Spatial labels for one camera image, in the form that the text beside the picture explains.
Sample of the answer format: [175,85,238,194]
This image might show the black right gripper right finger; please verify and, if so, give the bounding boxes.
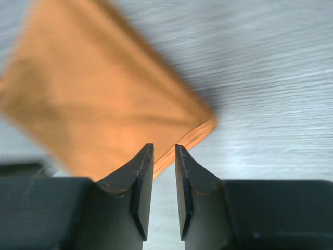
[175,144,225,241]

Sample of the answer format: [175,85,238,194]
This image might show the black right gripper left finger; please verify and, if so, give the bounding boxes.
[96,143,154,241]

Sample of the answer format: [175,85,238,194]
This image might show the orange cloth napkin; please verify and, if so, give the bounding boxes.
[1,1,216,181]

